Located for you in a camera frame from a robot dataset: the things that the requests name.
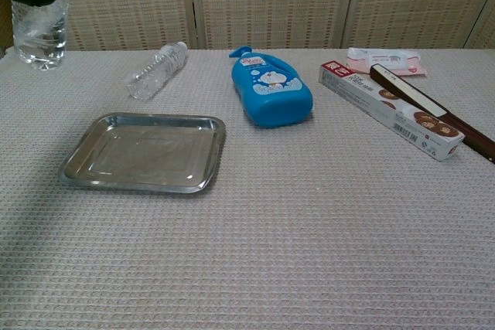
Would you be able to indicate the small clear jar green lid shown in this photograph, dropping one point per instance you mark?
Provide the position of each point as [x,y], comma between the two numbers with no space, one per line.
[38,32]

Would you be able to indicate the long white baking paper box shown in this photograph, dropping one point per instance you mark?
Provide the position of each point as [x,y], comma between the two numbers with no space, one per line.
[386,107]

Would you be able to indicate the dark brown folded fan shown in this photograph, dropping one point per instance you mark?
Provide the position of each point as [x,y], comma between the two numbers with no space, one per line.
[429,106]

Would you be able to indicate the metal rectangular tray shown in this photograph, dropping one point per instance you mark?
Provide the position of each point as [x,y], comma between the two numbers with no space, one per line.
[145,152]

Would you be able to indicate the long clear water bottle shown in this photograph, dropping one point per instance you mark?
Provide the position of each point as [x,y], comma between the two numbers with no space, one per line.
[158,71]

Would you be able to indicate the blue pump detergent bottle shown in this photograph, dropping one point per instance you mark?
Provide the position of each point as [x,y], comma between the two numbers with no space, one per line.
[270,90]

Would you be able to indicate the pink wet wipes pack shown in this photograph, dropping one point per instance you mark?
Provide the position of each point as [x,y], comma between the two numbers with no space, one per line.
[386,59]

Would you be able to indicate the woven beige tablecloth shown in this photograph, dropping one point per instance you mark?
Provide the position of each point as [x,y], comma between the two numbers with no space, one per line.
[247,229]

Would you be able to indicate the bamboo folding screen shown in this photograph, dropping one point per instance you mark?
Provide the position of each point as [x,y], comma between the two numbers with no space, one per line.
[270,1]

